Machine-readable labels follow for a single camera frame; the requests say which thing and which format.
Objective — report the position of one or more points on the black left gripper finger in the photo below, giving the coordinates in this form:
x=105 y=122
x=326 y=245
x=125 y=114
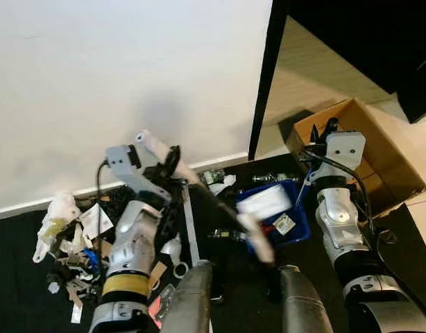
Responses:
x=173 y=159

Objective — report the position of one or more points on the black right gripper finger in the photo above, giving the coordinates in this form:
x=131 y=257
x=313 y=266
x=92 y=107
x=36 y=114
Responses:
x=314 y=133
x=331 y=126

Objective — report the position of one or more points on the black and white hand brush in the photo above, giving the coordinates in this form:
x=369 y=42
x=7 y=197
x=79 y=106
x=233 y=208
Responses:
x=220 y=201

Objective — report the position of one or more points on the blue plastic dustpan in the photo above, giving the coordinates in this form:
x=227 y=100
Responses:
x=296 y=208

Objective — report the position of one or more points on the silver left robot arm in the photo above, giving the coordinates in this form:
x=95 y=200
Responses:
x=130 y=243

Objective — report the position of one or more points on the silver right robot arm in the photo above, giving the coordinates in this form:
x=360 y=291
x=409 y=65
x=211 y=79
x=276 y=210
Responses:
x=341 y=222

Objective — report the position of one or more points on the long white strip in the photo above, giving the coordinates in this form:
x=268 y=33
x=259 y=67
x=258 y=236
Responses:
x=191 y=222

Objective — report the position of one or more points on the small crushed green bottle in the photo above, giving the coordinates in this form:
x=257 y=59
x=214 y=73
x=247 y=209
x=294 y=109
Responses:
x=214 y=177

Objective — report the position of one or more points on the thin clear bottle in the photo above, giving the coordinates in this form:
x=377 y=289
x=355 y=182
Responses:
x=265 y=177

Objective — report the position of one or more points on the white plastic scrap with loop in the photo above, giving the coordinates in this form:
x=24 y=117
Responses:
x=173 y=250

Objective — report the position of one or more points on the brown cardboard box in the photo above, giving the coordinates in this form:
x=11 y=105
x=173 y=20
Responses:
x=393 y=166

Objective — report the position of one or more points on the white carton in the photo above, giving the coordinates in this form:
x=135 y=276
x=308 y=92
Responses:
x=265 y=201

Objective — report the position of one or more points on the small printed tag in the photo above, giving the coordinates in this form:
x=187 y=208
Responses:
x=284 y=225

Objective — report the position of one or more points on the white paper sheet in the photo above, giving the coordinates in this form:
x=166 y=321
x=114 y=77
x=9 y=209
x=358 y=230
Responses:
x=95 y=220

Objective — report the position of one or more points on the brown cardboard tag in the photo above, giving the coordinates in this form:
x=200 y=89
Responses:
x=157 y=275

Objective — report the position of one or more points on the large black cabinet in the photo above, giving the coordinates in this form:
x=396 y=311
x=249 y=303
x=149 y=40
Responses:
x=379 y=48

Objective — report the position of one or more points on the small blue scrap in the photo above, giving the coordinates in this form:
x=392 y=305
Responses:
x=91 y=258

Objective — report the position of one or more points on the grey left robot leg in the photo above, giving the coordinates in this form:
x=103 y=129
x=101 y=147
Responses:
x=189 y=298

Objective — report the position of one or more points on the grey robot leg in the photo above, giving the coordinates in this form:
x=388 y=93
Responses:
x=303 y=305
x=189 y=298

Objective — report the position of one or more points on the grey right robot leg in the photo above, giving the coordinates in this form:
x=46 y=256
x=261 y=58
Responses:
x=303 y=305

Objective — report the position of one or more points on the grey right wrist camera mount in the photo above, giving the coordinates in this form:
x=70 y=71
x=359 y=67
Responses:
x=345 y=149

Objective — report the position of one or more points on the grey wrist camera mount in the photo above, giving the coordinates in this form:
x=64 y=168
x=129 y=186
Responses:
x=345 y=149
x=133 y=170

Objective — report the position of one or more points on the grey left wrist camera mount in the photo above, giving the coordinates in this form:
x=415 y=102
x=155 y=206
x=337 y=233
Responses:
x=133 y=170

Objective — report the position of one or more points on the black door frame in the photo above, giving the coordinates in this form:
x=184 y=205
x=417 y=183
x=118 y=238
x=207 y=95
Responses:
x=265 y=76

